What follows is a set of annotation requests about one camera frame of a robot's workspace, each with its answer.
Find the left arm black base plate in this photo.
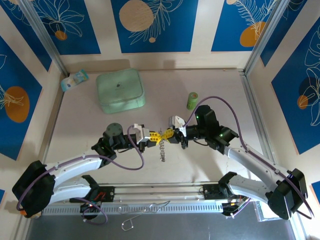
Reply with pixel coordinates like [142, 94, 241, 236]
[92, 186, 116, 203]

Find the aluminium frame post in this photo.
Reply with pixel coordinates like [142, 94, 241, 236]
[18, 0, 70, 77]
[243, 0, 292, 76]

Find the light blue wipes packet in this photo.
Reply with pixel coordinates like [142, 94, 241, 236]
[60, 69, 90, 93]

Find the green cylindrical can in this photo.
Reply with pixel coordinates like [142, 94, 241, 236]
[186, 91, 199, 111]

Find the metal wire hanger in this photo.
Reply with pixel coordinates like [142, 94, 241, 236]
[118, 200, 171, 231]

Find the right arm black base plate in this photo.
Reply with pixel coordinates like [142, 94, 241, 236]
[203, 183, 226, 201]

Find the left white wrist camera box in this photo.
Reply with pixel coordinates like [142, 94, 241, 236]
[132, 122, 151, 142]

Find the black controller board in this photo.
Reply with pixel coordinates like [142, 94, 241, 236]
[221, 194, 251, 216]
[79, 199, 102, 214]

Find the clear plastic packet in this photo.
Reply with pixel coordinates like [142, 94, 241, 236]
[253, 200, 277, 222]

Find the mint green square case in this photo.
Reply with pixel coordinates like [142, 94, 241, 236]
[96, 67, 147, 114]

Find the grey slotted cable duct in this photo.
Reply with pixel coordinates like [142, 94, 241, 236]
[42, 202, 258, 216]

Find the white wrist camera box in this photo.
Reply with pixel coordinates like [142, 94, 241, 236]
[168, 115, 187, 137]
[132, 122, 151, 142]

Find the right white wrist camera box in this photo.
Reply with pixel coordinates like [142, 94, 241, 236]
[168, 115, 187, 137]

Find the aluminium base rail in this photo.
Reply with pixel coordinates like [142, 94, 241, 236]
[23, 183, 297, 205]

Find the aluminium side rail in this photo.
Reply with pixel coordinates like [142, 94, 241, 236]
[239, 71, 283, 181]

